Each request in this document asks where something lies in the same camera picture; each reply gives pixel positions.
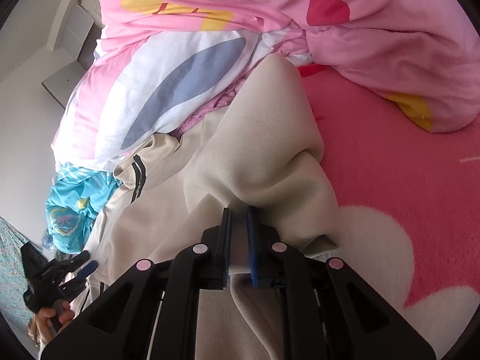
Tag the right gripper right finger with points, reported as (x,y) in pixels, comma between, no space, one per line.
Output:
(328,311)

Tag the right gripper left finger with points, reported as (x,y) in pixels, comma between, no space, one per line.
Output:
(151,311)

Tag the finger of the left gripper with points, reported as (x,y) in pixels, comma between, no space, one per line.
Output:
(77,285)
(73,260)

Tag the person's left hand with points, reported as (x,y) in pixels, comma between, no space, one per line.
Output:
(44,325)

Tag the blue cartoon pillow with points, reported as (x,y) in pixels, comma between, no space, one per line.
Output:
(77,196)

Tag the pink fleece bed blanket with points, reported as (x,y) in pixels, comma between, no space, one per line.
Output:
(408,205)

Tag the pink white patterned duvet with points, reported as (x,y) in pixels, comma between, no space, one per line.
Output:
(160,64)

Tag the white wall shelf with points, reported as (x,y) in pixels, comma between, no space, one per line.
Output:
(76,27)

